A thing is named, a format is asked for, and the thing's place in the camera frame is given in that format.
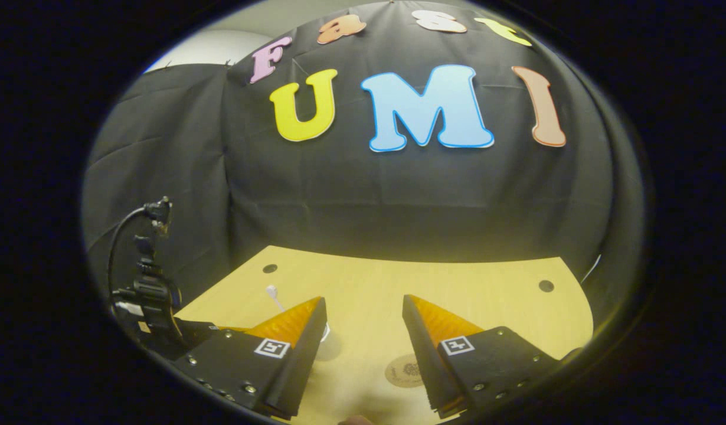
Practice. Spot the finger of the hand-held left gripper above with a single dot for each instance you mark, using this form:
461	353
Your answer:
195	333

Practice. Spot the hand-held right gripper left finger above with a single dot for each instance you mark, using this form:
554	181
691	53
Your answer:
298	366

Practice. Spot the pale pink toothbrush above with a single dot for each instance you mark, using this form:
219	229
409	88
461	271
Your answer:
271	290

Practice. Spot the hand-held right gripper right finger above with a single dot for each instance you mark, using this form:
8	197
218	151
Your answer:
431	360

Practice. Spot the round brown coaster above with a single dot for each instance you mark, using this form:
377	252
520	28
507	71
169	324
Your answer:
401	372

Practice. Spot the wooden desktop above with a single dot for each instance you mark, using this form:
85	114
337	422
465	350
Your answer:
369	283

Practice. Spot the black backdrop cloth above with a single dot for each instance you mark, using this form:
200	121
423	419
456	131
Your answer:
398	195

